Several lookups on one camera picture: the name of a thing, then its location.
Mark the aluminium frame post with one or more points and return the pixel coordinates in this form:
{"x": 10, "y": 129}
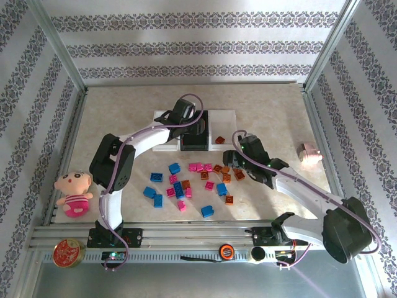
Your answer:
{"x": 59, "y": 46}
{"x": 330, "y": 46}

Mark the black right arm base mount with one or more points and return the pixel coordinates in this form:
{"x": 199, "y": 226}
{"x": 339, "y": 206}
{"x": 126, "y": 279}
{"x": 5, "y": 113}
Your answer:
{"x": 260, "y": 237}

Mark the plush doll pink striped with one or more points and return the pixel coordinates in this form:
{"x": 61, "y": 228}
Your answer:
{"x": 74, "y": 192}

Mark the blue lego brick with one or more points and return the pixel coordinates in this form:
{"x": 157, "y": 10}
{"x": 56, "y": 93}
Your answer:
{"x": 157, "y": 177}
{"x": 207, "y": 211}
{"x": 158, "y": 200}
{"x": 149, "y": 192}
{"x": 174, "y": 168}
{"x": 221, "y": 189}
{"x": 179, "y": 190}

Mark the grey metal sheet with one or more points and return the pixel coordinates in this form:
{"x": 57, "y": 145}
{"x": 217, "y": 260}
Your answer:
{"x": 186, "y": 282}

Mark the white plastic container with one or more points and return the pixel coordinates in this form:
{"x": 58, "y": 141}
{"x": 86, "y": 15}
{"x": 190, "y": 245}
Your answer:
{"x": 223, "y": 124}
{"x": 164, "y": 147}

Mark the pink lego brick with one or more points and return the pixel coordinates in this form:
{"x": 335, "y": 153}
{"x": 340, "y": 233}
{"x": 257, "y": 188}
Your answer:
{"x": 181, "y": 205}
{"x": 209, "y": 185}
{"x": 188, "y": 192}
{"x": 206, "y": 168}
{"x": 173, "y": 179}
{"x": 170, "y": 192}
{"x": 193, "y": 167}

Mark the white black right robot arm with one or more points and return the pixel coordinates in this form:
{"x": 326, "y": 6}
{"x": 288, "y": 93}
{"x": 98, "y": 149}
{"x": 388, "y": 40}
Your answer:
{"x": 310, "y": 198}

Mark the aluminium side rail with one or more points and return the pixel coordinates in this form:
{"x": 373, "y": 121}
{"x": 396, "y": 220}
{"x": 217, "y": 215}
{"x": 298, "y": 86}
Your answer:
{"x": 314, "y": 124}
{"x": 70, "y": 139}

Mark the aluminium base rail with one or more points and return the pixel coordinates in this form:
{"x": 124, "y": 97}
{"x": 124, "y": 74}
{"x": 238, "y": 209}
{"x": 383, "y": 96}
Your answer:
{"x": 192, "y": 232}

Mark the pink grey small toy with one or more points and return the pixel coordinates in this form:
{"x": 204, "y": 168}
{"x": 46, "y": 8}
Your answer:
{"x": 308, "y": 152}

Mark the orange black tape measure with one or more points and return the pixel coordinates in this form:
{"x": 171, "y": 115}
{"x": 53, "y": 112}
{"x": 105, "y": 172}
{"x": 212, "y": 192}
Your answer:
{"x": 226, "y": 251}

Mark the red gold round tin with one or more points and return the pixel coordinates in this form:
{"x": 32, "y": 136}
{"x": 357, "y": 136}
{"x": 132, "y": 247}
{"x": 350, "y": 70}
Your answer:
{"x": 69, "y": 253}

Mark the controller board with lights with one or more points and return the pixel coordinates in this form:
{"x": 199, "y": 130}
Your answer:
{"x": 114, "y": 256}

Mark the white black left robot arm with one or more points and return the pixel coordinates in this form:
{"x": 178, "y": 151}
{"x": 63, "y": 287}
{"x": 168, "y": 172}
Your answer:
{"x": 149, "y": 139}

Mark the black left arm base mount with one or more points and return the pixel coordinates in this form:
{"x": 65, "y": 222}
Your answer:
{"x": 133, "y": 237}

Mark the aluminium back rail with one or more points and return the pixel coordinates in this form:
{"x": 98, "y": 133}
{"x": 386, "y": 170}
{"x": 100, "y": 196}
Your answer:
{"x": 186, "y": 83}

